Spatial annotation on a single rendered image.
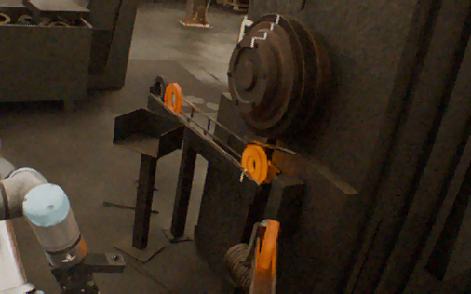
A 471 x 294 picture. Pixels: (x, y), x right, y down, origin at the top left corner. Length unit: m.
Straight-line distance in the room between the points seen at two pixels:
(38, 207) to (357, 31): 1.16
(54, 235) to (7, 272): 0.59
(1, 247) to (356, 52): 1.31
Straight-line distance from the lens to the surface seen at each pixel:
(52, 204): 0.98
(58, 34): 3.96
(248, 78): 1.74
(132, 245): 2.59
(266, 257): 1.49
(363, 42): 1.64
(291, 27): 1.70
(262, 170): 1.90
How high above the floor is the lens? 1.57
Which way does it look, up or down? 23 degrees down
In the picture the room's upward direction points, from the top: 12 degrees clockwise
